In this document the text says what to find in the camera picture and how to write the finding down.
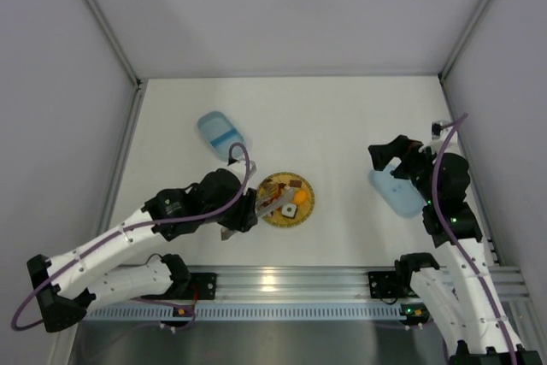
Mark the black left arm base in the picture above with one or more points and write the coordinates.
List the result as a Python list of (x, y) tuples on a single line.
[(202, 286)]

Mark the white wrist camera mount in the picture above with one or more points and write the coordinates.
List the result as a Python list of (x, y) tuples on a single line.
[(440, 132), (250, 167)]

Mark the dark grilled fish food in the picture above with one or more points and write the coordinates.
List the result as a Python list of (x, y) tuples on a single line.
[(271, 185)]

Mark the light blue lunch box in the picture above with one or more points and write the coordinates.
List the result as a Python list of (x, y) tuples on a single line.
[(220, 133)]

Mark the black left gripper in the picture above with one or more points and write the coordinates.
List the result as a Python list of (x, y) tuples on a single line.
[(247, 212)]

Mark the metal tongs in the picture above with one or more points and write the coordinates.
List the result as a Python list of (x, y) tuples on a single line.
[(286, 196)]

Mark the round bamboo plate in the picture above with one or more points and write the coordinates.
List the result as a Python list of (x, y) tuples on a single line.
[(304, 211)]

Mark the rice sushi roll piece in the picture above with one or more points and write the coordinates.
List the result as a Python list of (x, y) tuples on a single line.
[(289, 210)]

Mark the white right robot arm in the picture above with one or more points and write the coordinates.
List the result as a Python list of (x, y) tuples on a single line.
[(454, 281)]

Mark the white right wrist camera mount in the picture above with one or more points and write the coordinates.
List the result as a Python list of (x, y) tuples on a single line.
[(440, 132)]

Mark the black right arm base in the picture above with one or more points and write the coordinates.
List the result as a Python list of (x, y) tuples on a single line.
[(389, 286)]

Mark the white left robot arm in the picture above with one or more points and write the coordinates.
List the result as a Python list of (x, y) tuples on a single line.
[(69, 286)]

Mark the orange fish-shaped food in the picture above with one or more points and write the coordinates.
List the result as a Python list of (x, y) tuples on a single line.
[(300, 197)]

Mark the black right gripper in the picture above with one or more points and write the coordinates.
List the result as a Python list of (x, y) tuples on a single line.
[(397, 153)]

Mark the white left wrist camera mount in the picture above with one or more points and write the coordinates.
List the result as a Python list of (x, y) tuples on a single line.
[(250, 167)]

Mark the light blue lunch box lid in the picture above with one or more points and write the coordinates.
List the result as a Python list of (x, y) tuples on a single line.
[(400, 195)]

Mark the slotted grey cable duct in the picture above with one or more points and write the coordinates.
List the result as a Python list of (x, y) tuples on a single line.
[(255, 312)]

